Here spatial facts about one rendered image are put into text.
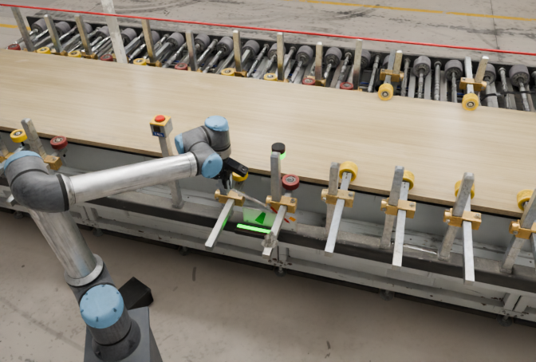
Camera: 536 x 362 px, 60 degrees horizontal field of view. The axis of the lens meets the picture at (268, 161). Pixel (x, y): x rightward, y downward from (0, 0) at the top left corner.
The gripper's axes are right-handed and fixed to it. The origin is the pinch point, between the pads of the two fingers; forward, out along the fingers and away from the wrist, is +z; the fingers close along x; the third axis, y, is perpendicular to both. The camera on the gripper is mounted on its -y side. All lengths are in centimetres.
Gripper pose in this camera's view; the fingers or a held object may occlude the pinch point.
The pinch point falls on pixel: (229, 190)
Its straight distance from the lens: 204.9
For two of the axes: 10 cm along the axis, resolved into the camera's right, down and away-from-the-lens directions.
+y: -9.6, -1.5, 2.3
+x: -2.8, 6.2, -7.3
